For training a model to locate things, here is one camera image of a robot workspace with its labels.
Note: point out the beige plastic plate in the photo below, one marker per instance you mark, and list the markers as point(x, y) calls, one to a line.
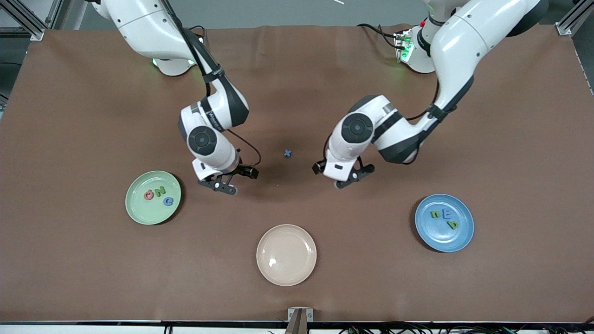
point(286, 255)

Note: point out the brown table cover cloth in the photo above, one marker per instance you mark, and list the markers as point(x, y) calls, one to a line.
point(93, 278)

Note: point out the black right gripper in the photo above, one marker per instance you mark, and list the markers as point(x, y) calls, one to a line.
point(241, 170)

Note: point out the green foam small n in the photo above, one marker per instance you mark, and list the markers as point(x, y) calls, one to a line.
point(432, 214)

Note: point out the green foam capital N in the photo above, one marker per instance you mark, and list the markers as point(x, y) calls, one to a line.
point(160, 190)

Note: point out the green plastic plate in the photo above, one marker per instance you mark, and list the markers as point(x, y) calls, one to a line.
point(148, 213)

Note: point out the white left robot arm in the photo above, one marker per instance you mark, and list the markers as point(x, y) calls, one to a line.
point(464, 41)

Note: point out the pink foam letter Q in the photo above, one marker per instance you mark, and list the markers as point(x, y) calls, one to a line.
point(145, 195)

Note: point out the brown tapered post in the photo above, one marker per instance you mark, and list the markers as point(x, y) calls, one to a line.
point(297, 327)

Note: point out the aluminium frame profile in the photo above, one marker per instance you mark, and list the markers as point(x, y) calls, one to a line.
point(567, 25)
point(29, 23)

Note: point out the green foam letter d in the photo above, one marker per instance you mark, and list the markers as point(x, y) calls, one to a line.
point(449, 222)

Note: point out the blue foam letter m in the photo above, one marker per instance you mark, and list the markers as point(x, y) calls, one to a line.
point(447, 214)

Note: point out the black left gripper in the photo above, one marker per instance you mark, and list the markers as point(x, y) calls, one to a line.
point(318, 167)

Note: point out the grey metal bracket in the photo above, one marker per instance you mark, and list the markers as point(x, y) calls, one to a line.
point(291, 315)

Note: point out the blue plastic plate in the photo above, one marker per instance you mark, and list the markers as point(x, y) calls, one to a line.
point(459, 239)

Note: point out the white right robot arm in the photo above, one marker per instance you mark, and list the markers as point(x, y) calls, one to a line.
point(144, 28)

